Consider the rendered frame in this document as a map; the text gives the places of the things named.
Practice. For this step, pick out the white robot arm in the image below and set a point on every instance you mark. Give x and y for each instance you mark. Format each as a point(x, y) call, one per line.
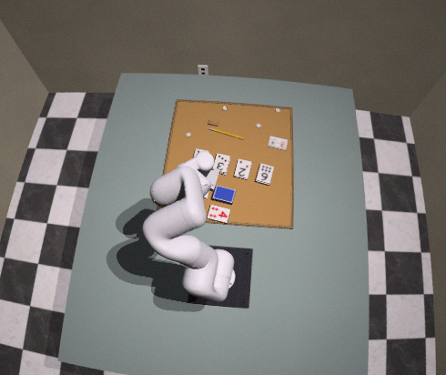
point(209, 270)

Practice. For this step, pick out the dark blue card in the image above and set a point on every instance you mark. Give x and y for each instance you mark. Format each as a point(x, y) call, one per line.
point(224, 193)

